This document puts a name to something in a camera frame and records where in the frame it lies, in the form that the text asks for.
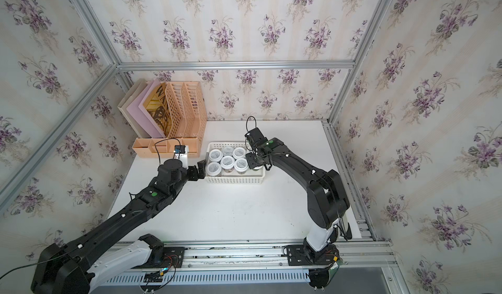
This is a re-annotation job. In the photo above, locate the yogurt cup row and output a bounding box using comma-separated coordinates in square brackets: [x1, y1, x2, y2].
[221, 146, 235, 156]
[234, 158, 249, 175]
[220, 155, 235, 173]
[232, 147, 247, 160]
[206, 162, 222, 177]
[208, 148, 224, 163]

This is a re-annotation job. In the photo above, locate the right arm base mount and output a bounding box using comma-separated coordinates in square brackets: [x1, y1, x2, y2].
[283, 244, 341, 267]

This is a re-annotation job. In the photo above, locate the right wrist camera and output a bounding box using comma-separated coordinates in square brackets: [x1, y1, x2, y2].
[244, 128, 268, 152]

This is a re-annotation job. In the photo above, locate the yogurt cup front row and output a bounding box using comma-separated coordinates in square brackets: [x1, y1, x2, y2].
[234, 158, 249, 175]
[206, 162, 222, 177]
[220, 155, 235, 173]

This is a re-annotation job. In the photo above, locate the pink folder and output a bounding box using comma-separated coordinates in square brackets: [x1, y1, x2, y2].
[119, 79, 166, 138]

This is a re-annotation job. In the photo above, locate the white plastic basket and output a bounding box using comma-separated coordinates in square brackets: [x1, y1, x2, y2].
[205, 142, 265, 184]

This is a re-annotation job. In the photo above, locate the yellow black patterned book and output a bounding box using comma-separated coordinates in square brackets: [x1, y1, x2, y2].
[140, 82, 172, 137]

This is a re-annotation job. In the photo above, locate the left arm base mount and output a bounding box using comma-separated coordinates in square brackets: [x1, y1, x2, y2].
[137, 234, 186, 269]

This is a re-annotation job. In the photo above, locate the aluminium rail frame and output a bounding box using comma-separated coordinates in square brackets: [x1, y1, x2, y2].
[100, 240, 409, 293]

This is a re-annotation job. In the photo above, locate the grey silver stapler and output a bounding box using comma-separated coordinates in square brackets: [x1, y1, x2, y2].
[339, 214, 352, 242]

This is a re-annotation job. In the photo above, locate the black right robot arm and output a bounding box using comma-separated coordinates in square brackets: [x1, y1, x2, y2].
[245, 133, 350, 254]

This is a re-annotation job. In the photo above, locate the beige folder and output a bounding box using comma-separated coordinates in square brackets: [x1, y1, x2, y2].
[118, 78, 150, 138]

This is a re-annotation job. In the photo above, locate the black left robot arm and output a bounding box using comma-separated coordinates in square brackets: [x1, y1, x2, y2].
[31, 159, 207, 293]

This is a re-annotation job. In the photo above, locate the black left camera cable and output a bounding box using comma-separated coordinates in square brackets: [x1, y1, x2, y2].
[152, 138, 183, 169]

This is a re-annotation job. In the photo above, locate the peach plastic file organizer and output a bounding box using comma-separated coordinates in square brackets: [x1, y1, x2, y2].
[132, 78, 207, 158]

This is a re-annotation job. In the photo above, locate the yogurt cup back row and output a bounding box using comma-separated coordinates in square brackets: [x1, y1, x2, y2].
[221, 146, 235, 156]
[208, 148, 224, 163]
[232, 147, 247, 160]

